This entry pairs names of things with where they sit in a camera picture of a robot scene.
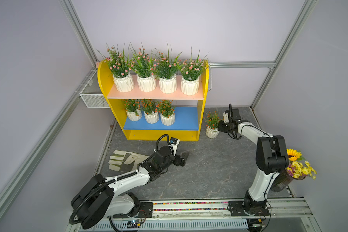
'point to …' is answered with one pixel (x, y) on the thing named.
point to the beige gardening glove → (125, 161)
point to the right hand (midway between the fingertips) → (218, 126)
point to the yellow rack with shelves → (188, 120)
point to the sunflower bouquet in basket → (298, 168)
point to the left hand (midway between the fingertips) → (182, 151)
